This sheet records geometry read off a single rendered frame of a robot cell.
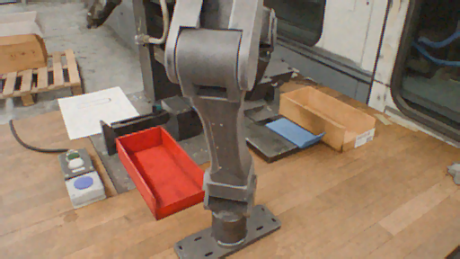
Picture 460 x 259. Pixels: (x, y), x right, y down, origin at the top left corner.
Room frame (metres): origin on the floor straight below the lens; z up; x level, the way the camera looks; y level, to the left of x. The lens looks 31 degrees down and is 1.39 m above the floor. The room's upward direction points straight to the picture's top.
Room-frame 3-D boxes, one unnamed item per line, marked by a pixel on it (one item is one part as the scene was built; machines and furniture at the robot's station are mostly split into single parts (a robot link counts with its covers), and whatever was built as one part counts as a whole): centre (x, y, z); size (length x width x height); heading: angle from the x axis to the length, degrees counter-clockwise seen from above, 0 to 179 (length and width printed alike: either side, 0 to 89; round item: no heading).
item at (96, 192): (0.55, 0.31, 0.90); 0.07 x 0.07 x 0.06; 32
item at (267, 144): (0.77, -0.12, 0.91); 0.17 x 0.16 x 0.02; 122
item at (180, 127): (0.85, 0.08, 0.94); 0.20 x 0.10 x 0.07; 122
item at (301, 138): (0.77, -0.17, 0.93); 0.15 x 0.07 x 0.03; 35
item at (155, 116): (0.76, 0.23, 0.95); 0.15 x 0.03 x 0.10; 122
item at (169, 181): (0.61, 0.16, 0.93); 0.25 x 0.12 x 0.06; 32
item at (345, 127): (0.84, -0.27, 0.93); 0.25 x 0.13 x 0.08; 32
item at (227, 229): (0.43, 0.00, 0.94); 0.20 x 0.07 x 0.08; 122
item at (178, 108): (0.85, 0.08, 0.98); 0.20 x 0.10 x 0.01; 122
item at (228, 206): (0.44, 0.00, 1.00); 0.09 x 0.06 x 0.06; 76
